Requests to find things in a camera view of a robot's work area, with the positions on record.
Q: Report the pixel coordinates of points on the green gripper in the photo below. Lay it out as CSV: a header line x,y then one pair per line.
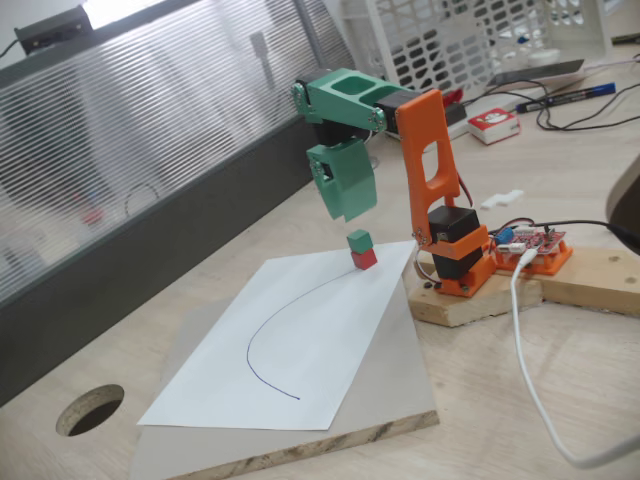
x,y
336,192

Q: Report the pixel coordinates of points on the green cube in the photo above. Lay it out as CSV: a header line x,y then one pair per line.
x,y
360,242

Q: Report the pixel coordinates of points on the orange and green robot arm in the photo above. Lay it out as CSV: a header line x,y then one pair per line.
x,y
420,120

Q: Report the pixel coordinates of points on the red cube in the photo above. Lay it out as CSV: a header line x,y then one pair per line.
x,y
365,261

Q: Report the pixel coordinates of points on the black rectangular box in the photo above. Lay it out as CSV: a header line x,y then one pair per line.
x,y
456,114

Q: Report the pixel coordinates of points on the small red object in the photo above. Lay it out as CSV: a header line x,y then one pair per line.
x,y
454,97

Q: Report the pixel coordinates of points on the white plastic piece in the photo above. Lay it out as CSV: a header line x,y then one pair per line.
x,y
495,201

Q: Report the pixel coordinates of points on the white paper sheet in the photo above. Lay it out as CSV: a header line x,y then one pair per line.
x,y
310,350

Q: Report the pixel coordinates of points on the red and white small box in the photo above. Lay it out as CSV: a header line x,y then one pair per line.
x,y
492,131

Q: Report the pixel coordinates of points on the light wooden base block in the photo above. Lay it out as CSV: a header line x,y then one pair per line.
x,y
480,307

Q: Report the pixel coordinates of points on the grey chipboard panel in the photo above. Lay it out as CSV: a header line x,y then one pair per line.
x,y
400,375

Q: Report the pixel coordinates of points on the red controller circuit board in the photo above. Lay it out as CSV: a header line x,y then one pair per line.
x,y
542,240

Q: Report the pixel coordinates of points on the ribbed glass desk partition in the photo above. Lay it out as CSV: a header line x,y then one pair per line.
x,y
150,150

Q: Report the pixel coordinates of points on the dark grey flat tablet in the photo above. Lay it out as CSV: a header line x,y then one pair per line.
x,y
540,72

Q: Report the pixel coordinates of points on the blue marker pen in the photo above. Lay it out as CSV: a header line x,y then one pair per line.
x,y
565,98

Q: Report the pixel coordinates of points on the long wooden base plank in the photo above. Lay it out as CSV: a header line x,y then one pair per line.
x,y
600,280

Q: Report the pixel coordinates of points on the dark grey rounded object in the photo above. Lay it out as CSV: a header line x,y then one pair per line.
x,y
627,200

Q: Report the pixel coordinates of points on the white plastic lattice crate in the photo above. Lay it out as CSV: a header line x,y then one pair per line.
x,y
601,30

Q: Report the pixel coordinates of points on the black box device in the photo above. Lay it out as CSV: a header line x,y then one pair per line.
x,y
55,30

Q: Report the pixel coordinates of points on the orange circuit board mount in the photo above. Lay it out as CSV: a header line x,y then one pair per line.
x,y
555,262

